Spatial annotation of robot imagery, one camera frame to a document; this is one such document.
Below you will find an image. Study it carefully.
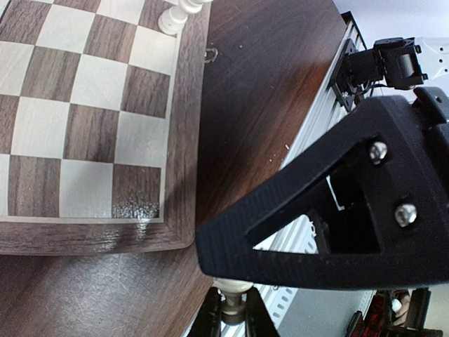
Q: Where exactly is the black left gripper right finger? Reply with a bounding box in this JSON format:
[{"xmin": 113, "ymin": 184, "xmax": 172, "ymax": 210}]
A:
[{"xmin": 245, "ymin": 286, "xmax": 279, "ymax": 337}]

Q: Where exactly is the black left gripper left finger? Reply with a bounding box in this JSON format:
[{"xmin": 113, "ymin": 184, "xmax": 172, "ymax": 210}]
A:
[{"xmin": 187, "ymin": 286, "xmax": 222, "ymax": 337}]

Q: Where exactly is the white chess piece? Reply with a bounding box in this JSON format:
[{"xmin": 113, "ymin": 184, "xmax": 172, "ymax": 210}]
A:
[{"xmin": 213, "ymin": 278, "xmax": 253, "ymax": 326}]

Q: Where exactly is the wooden chess board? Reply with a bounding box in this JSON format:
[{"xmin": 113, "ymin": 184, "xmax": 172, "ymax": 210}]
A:
[{"xmin": 1, "ymin": 1, "xmax": 210, "ymax": 256}]

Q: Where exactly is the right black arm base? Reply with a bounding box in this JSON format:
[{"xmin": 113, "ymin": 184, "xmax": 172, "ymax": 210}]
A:
[{"xmin": 330, "ymin": 39, "xmax": 357, "ymax": 112}]

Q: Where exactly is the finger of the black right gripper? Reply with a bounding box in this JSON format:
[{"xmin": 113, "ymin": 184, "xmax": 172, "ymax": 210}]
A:
[{"xmin": 196, "ymin": 95, "xmax": 448, "ymax": 290}]

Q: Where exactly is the white chess bishop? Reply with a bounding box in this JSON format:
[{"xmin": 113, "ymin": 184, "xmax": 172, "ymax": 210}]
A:
[{"xmin": 158, "ymin": 0, "xmax": 212, "ymax": 35}]

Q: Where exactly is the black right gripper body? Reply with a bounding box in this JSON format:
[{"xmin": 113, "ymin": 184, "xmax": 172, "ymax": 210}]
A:
[{"xmin": 410, "ymin": 87, "xmax": 448, "ymax": 267}]

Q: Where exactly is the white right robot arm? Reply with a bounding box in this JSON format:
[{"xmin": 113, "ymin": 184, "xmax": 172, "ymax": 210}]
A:
[{"xmin": 196, "ymin": 38, "xmax": 448, "ymax": 290}]

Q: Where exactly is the front aluminium rail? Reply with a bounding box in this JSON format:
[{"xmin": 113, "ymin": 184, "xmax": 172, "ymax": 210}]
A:
[{"xmin": 256, "ymin": 11, "xmax": 375, "ymax": 336}]

